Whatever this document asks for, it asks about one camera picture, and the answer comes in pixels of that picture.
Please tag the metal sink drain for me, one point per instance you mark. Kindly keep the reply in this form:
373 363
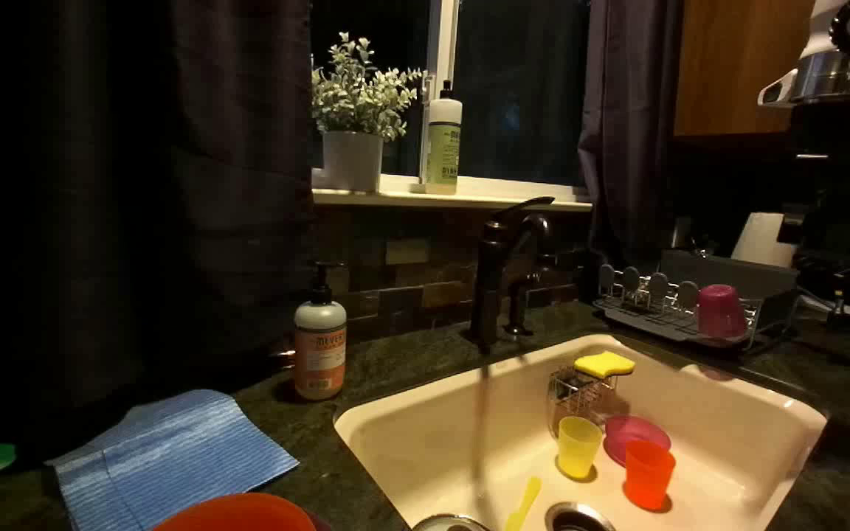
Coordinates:
572 518

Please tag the metal sink stopper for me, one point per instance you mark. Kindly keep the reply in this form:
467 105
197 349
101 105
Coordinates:
450 523

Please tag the potted white plant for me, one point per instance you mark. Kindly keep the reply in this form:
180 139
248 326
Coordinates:
358 108

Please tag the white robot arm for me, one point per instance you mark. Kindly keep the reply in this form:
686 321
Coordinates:
822 73

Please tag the yellow plastic cup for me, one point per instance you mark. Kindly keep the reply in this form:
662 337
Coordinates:
575 447

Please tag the orange soap pump bottle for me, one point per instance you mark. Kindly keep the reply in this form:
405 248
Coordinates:
318 341

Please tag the white ceramic sink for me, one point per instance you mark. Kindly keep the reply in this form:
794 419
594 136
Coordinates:
467 444

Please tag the orange plastic cup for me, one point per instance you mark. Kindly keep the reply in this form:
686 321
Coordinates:
647 477

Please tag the pink plastic cup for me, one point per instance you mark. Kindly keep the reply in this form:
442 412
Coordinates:
720 313

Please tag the green dish soap bottle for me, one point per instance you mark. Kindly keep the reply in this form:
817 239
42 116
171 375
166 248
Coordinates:
442 142

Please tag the yellow sponge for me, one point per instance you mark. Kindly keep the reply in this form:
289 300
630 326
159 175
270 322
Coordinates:
605 363

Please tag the yellow plastic spoon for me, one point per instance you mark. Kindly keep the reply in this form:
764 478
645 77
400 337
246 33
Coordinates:
521 511

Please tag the dark bronze faucet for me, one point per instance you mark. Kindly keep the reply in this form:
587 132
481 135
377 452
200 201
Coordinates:
498 244

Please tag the dark curtain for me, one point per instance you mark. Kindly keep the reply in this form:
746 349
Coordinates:
627 126
155 197

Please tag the blue dish cloth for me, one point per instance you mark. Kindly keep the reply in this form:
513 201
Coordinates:
162 458

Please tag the black dish rack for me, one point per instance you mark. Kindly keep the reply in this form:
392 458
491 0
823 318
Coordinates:
662 301

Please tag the wire sponge caddy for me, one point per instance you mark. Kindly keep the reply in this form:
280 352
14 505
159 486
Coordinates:
575 394

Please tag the dark left curtain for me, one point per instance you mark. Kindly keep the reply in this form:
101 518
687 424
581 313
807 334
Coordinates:
155 197

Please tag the dark right curtain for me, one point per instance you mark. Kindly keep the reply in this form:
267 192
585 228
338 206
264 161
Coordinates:
627 126

